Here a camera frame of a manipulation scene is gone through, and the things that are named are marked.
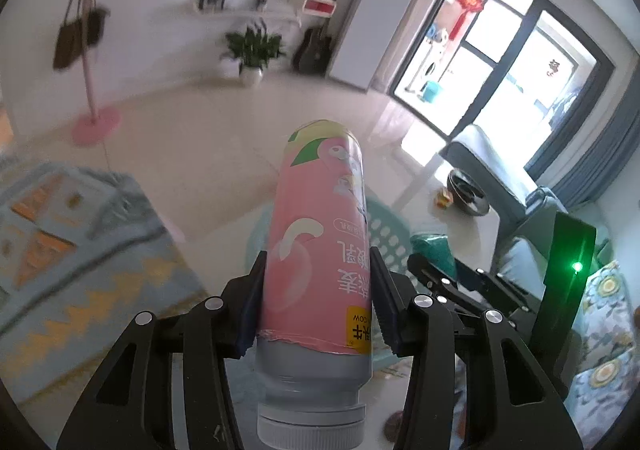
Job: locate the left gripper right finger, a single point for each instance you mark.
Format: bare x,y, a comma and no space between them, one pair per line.
513,398

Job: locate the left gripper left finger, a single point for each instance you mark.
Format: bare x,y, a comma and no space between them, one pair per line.
127,402

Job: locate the pink drink bottle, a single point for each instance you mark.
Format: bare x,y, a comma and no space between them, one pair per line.
313,350

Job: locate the floral cushion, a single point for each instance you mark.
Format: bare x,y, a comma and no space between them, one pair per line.
607,369

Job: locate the grey green sofa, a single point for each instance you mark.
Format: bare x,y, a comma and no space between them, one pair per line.
526,211

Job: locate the dark metal bowl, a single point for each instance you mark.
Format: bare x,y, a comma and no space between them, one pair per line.
467,195

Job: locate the patterned blue tablecloth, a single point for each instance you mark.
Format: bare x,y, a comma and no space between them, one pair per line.
82,252

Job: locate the teal laundry basket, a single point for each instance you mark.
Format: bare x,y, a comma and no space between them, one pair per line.
386,230

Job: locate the blue bucket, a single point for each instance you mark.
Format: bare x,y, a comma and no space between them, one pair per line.
431,91

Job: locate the pink coat rack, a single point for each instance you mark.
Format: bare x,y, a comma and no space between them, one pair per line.
100,122

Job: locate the red chinese knot ornament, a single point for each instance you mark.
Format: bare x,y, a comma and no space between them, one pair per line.
467,7

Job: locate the black acoustic guitar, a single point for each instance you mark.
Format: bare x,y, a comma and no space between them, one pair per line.
313,54

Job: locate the brown hanging tote bag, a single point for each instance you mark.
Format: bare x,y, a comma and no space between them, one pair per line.
68,43

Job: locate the potted green plant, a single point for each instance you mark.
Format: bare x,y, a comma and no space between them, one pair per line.
253,49

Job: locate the red white shelf box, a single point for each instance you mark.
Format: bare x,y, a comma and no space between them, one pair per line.
319,8

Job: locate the black hanging small bag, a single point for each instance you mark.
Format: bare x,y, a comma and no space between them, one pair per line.
96,16

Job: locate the white lower wall shelf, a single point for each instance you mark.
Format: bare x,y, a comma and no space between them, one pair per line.
279,16

